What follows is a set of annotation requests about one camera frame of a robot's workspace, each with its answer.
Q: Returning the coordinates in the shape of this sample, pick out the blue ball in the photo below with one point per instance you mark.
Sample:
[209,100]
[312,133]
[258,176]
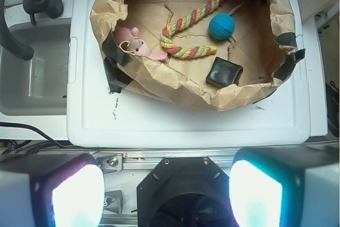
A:
[221,27]

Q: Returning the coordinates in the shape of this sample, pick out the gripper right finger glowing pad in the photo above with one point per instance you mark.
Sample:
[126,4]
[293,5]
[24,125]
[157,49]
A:
[285,186]

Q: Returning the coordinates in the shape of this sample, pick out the crumpled brown paper bag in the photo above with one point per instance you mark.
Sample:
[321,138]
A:
[264,43]

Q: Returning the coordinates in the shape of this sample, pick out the multicolour twisted rope toy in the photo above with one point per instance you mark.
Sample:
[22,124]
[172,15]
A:
[184,23]

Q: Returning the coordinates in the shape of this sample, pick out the grey sink basin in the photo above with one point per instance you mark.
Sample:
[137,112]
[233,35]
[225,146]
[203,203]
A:
[37,86]

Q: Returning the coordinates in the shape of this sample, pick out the white plastic lid tray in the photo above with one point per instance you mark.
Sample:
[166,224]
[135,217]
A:
[98,118]

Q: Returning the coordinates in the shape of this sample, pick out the black box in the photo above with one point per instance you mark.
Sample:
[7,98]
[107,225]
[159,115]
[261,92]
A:
[224,73]

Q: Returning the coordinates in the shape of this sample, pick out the pink plush toy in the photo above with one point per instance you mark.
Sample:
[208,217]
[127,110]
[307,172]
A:
[135,44]

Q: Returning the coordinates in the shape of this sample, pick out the black faucet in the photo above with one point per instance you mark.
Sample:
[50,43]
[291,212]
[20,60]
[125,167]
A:
[16,15]

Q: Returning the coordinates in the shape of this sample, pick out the black octagonal mount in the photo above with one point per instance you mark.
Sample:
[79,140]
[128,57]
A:
[184,191]

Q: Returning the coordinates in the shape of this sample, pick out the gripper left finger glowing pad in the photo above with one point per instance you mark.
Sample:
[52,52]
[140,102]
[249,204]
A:
[51,190]

